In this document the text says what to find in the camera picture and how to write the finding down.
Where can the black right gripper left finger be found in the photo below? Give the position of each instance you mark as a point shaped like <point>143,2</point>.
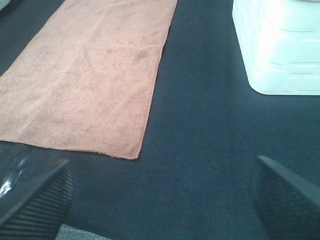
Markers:
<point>36,209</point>

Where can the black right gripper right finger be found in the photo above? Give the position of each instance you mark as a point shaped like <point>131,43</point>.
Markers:
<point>287,205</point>

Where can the brown terry towel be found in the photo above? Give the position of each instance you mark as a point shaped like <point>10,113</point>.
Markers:
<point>85,81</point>

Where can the white plastic basket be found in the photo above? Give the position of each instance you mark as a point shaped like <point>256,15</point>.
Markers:
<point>279,42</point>

